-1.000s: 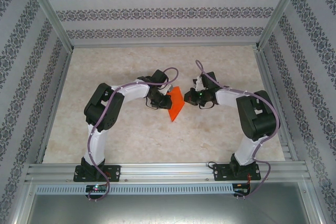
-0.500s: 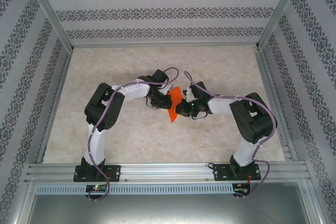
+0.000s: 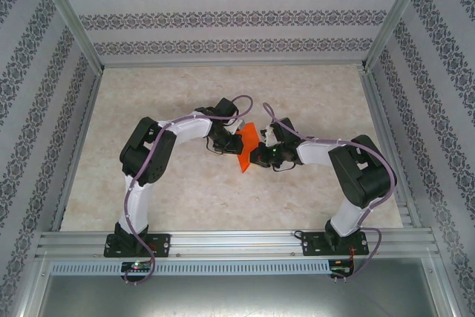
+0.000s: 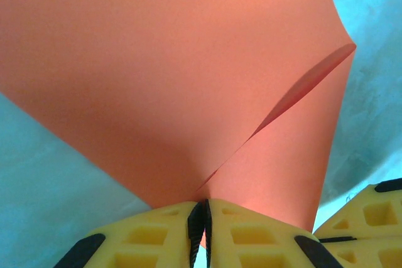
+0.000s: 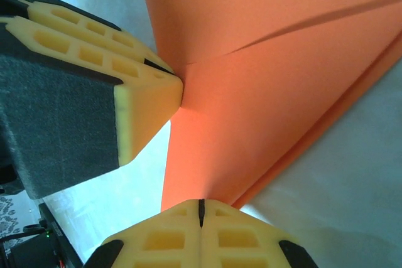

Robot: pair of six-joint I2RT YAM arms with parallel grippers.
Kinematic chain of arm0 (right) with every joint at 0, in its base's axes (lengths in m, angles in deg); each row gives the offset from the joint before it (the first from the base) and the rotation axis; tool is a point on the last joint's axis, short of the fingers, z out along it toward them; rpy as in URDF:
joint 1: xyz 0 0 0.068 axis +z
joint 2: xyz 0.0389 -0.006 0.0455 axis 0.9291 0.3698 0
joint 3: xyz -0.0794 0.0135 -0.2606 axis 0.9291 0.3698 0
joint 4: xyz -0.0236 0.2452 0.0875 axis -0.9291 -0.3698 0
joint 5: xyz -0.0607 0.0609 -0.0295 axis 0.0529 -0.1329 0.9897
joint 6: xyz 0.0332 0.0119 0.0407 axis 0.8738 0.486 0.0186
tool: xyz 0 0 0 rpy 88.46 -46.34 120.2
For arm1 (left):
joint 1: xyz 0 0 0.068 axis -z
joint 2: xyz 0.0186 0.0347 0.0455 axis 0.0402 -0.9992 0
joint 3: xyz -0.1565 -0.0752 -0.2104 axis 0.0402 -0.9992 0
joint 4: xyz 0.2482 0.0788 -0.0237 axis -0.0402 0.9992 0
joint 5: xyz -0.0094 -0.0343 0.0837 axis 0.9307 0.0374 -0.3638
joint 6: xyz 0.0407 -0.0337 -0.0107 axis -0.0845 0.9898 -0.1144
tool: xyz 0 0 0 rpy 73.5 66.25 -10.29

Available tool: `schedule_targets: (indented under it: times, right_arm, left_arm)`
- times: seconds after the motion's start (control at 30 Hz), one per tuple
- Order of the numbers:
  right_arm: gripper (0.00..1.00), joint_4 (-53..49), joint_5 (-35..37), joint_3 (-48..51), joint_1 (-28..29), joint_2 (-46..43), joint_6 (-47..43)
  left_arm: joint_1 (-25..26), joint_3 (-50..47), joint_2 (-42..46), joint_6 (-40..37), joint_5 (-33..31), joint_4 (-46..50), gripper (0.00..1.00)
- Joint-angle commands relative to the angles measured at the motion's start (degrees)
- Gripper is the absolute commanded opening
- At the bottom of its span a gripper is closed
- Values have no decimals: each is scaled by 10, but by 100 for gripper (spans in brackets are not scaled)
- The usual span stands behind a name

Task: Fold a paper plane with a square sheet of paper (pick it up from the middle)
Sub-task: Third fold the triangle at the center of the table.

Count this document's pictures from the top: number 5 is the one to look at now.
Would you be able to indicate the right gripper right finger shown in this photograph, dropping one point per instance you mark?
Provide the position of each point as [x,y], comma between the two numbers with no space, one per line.
[238,243]

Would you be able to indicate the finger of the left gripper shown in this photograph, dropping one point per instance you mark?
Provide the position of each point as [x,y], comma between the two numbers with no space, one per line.
[94,21]
[78,117]

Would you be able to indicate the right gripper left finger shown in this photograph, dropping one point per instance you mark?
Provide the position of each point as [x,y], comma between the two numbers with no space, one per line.
[163,243]

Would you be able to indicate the orange cloth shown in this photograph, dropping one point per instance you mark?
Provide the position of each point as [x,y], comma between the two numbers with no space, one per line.
[251,92]

